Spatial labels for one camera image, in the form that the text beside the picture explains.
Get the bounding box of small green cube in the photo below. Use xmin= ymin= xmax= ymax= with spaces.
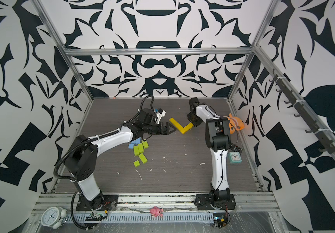
xmin=134 ymin=160 xmax=140 ymax=167

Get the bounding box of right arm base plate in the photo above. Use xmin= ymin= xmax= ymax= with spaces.
xmin=194 ymin=194 xmax=237 ymax=210

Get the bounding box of yellow block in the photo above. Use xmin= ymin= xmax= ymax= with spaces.
xmin=169 ymin=118 xmax=186 ymax=134
xmin=181 ymin=123 xmax=194 ymax=135

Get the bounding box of white cable duct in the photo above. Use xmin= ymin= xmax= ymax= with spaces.
xmin=74 ymin=212 xmax=214 ymax=224

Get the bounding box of teal square clock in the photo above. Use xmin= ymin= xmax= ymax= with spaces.
xmin=229 ymin=152 xmax=242 ymax=164

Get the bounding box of black hook rail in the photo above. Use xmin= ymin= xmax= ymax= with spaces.
xmin=270 ymin=74 xmax=335 ymax=154

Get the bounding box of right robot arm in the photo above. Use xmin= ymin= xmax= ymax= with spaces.
xmin=187 ymin=98 xmax=231 ymax=203

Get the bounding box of circuit board right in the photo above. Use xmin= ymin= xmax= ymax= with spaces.
xmin=213 ymin=212 xmax=231 ymax=229

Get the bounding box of light blue block lower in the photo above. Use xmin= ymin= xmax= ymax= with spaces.
xmin=128 ymin=137 xmax=141 ymax=149

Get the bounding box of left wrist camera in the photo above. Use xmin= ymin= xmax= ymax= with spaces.
xmin=154 ymin=108 xmax=166 ymax=124

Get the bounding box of green block upright pair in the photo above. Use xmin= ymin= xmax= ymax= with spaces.
xmin=133 ymin=140 xmax=149 ymax=156

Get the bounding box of orange plush toy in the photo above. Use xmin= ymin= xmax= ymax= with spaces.
xmin=227 ymin=113 xmax=245 ymax=134

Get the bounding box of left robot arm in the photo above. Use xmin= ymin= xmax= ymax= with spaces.
xmin=53 ymin=105 xmax=176 ymax=210

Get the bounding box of pink pig toy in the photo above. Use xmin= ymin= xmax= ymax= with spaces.
xmin=150 ymin=206 xmax=164 ymax=217

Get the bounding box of black remote control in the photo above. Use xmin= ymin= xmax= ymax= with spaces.
xmin=230 ymin=143 xmax=243 ymax=154

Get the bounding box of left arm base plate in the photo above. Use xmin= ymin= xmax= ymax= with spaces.
xmin=76 ymin=195 xmax=119 ymax=211

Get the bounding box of white alarm clock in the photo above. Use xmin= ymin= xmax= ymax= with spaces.
xmin=40 ymin=206 xmax=68 ymax=230

